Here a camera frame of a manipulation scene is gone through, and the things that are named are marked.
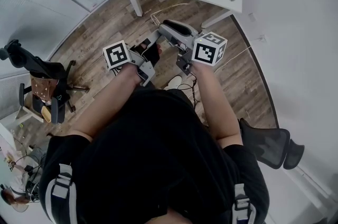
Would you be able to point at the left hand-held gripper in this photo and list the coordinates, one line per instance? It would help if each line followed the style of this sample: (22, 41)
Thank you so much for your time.
(116, 55)

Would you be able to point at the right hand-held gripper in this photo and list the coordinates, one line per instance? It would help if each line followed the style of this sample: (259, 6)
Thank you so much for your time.
(208, 50)

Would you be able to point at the person's right forearm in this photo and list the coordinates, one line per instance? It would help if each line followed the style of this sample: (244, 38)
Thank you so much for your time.
(214, 104)

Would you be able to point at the person's left forearm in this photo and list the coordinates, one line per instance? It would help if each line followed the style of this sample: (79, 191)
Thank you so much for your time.
(105, 104)

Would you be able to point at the person's left hand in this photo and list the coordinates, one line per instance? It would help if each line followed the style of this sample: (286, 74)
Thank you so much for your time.
(151, 55)

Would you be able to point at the white shoe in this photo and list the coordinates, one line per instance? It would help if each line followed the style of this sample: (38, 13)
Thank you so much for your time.
(174, 82)

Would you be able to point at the person's black clothed body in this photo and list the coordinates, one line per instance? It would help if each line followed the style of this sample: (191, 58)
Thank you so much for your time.
(158, 154)

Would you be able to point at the brown patterned bag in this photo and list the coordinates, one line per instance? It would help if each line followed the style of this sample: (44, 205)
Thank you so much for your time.
(42, 88)

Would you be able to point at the yellow item on chair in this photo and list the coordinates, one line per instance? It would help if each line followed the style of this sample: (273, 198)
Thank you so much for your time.
(46, 114)

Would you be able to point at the black mesh office chair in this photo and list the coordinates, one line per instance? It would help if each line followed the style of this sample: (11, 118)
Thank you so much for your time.
(266, 143)

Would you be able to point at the round floor fan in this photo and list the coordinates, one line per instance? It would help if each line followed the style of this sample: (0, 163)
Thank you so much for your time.
(19, 208)

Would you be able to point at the white wall socket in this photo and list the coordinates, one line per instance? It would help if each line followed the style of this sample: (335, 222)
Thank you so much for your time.
(261, 38)
(251, 17)

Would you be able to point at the white table frame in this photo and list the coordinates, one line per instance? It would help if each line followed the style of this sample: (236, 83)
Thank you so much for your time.
(27, 113)

